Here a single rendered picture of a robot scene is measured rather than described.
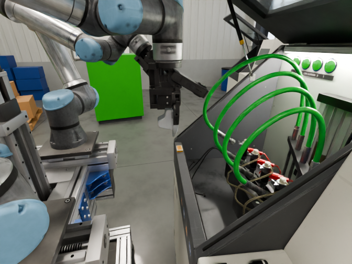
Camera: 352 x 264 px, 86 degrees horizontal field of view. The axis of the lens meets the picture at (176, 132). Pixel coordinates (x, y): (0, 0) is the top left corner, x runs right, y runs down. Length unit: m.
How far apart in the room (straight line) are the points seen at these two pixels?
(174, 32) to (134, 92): 3.52
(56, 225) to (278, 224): 0.54
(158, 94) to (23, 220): 0.35
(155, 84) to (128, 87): 3.43
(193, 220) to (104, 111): 3.54
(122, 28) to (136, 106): 3.66
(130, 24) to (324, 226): 0.55
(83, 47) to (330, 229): 0.82
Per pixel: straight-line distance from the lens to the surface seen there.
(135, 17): 0.41
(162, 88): 0.49
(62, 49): 1.04
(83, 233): 0.64
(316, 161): 0.63
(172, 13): 0.48
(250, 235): 0.54
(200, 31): 7.52
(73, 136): 0.93
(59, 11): 0.49
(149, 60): 0.80
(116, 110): 4.02
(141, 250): 1.75
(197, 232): 0.62
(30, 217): 0.36
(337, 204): 0.51
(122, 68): 3.87
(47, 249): 0.56
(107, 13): 0.42
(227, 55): 8.01
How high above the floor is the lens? 1.44
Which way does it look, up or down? 24 degrees down
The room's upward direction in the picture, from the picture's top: straight up
